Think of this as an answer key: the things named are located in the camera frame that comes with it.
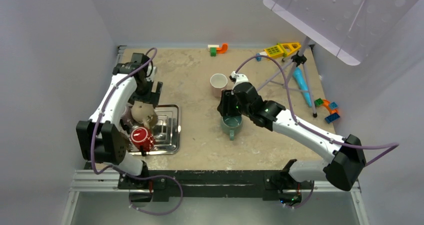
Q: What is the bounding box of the teal speckled mug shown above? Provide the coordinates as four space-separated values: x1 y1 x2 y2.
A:
220 115 243 141

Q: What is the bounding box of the pink mug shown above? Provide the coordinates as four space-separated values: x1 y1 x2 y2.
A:
209 73 228 98

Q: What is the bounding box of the orange elbow toy piece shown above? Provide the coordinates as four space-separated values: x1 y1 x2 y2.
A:
216 43 229 54

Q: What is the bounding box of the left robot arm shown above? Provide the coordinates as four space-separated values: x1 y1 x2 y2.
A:
76 48 163 190

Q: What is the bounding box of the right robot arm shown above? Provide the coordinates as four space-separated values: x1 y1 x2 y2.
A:
217 82 366 191

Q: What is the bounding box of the beige round mug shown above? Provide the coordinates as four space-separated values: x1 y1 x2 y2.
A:
131 101 158 129

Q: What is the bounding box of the red mug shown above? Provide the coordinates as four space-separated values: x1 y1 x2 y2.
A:
129 126 156 157

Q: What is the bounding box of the metal tray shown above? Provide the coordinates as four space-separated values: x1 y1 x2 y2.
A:
145 104 182 155

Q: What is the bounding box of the blue white toy block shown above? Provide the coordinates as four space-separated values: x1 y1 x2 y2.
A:
255 52 267 62

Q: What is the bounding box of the small green cube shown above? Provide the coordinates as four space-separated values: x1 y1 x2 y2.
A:
209 47 217 57

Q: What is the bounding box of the light blue cone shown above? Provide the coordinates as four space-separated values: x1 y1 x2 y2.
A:
293 67 312 107

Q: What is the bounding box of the yellow toy block structure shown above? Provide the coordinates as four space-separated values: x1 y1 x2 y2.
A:
264 42 302 59

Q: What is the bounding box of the tripod stand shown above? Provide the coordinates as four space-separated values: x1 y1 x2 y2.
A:
257 36 318 118

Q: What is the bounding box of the green toy block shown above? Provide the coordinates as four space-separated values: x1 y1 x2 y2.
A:
314 98 324 107

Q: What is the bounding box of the orange curved toy piece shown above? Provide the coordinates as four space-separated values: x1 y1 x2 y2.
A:
322 99 339 115

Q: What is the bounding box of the perforated white board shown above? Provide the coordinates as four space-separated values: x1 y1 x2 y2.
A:
263 0 419 66

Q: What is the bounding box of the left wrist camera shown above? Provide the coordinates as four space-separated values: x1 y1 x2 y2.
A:
146 66 158 82

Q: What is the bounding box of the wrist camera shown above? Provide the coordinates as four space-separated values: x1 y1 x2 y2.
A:
229 71 249 87
146 66 158 82

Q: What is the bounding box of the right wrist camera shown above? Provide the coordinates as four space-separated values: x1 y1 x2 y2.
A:
229 71 249 87

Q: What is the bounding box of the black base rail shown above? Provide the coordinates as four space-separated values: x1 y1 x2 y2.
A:
117 169 314 203

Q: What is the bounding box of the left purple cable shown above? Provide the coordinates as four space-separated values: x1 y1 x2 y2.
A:
90 47 158 176

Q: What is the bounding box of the aluminium frame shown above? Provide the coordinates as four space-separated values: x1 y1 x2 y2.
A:
62 162 360 224

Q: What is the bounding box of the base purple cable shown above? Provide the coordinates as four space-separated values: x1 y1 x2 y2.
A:
128 174 185 217

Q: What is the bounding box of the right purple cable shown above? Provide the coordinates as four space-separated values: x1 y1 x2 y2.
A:
234 54 400 168

